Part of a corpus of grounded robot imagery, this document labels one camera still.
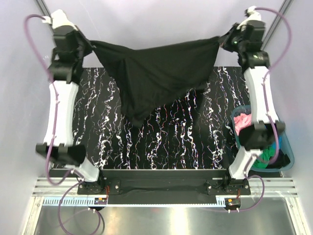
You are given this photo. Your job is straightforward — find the black t shirt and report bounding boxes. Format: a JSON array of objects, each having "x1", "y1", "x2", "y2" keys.
[
  {"x1": 266, "y1": 150, "x2": 291, "y2": 169},
  {"x1": 91, "y1": 37, "x2": 219, "y2": 128}
]

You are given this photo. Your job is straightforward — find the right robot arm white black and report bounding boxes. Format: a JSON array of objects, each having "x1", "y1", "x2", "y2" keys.
[{"x1": 220, "y1": 20, "x2": 286, "y2": 193}]

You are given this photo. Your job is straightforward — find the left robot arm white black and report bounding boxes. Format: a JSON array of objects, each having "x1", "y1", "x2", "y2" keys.
[{"x1": 36, "y1": 25, "x2": 100, "y2": 183}]

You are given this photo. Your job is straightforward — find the pink t shirt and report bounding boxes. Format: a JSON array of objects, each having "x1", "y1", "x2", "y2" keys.
[{"x1": 234, "y1": 113, "x2": 252, "y2": 135}]

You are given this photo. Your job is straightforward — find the green t shirt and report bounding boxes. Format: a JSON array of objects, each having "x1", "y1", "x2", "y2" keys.
[{"x1": 252, "y1": 147, "x2": 276, "y2": 169}]

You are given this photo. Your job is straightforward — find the teal plastic laundry basket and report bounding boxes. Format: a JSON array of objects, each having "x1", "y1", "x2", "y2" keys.
[{"x1": 231, "y1": 105, "x2": 294, "y2": 173}]

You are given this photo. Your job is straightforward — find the black t shirt in basket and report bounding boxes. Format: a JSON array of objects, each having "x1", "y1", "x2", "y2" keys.
[{"x1": 266, "y1": 150, "x2": 291, "y2": 169}]

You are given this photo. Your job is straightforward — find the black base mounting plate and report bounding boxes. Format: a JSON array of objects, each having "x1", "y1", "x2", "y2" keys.
[{"x1": 78, "y1": 169, "x2": 251, "y2": 206}]

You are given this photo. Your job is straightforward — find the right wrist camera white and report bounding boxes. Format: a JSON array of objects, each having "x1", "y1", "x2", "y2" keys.
[{"x1": 237, "y1": 6, "x2": 262, "y2": 30}]

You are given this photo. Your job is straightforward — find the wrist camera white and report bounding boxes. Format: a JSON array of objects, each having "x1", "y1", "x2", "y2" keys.
[
  {"x1": 42, "y1": 9, "x2": 78, "y2": 31},
  {"x1": 237, "y1": 6, "x2": 262, "y2": 30}
]

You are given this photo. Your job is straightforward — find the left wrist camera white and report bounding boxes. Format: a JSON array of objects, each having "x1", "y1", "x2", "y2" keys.
[{"x1": 42, "y1": 9, "x2": 78, "y2": 31}]

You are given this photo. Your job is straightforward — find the left aluminium frame post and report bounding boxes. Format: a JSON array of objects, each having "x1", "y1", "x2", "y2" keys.
[{"x1": 34, "y1": 0, "x2": 51, "y2": 17}]

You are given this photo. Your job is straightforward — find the aluminium frame post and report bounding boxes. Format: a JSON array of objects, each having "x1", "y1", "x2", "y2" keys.
[
  {"x1": 34, "y1": 0, "x2": 51, "y2": 17},
  {"x1": 263, "y1": 0, "x2": 294, "y2": 49}
]

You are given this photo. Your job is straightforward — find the right aluminium frame post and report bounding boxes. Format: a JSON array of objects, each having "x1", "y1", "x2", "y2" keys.
[{"x1": 263, "y1": 0, "x2": 294, "y2": 49}]

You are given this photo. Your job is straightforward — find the aluminium rail profile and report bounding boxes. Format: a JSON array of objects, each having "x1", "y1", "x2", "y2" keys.
[{"x1": 33, "y1": 178, "x2": 298, "y2": 196}]

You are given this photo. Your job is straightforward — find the white slotted cable duct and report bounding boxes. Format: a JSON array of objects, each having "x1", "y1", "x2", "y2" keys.
[{"x1": 44, "y1": 198, "x2": 227, "y2": 208}]

